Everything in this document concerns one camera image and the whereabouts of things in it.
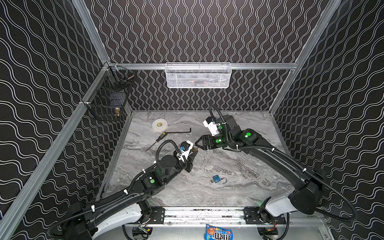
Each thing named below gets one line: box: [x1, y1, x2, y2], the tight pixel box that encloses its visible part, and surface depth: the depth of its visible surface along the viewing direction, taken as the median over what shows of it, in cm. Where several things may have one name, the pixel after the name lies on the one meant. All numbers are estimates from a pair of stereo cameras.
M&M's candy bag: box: [204, 223, 234, 240], surface depth 70 cm
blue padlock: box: [212, 174, 228, 185], surface depth 87 cm
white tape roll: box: [152, 118, 168, 132], surface depth 115 cm
